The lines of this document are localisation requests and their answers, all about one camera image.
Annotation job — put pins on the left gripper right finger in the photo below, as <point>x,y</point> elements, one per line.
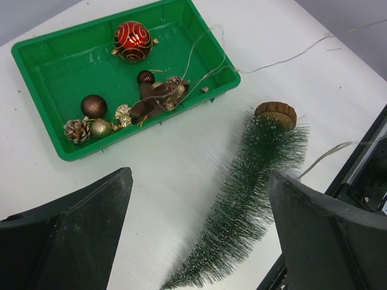
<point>326,243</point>

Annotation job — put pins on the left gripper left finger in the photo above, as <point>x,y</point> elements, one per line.
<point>70,242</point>

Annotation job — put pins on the small green christmas tree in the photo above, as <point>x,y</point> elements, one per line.
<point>241,213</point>

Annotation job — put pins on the brown ribbon bow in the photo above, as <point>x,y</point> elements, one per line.
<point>155,98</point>

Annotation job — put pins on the white tipped pine cone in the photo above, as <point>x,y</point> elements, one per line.
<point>77,131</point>

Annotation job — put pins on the gold bauble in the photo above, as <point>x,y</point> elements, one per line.
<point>101,128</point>

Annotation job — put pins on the small gold pine cone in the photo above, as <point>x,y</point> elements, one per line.
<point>122,114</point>

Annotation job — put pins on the green plastic tray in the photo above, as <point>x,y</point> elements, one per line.
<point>61,68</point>

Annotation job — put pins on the dark brown small bauble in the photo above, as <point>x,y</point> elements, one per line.
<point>145,76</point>

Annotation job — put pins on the red glitter bauble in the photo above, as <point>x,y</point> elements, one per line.
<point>132,41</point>

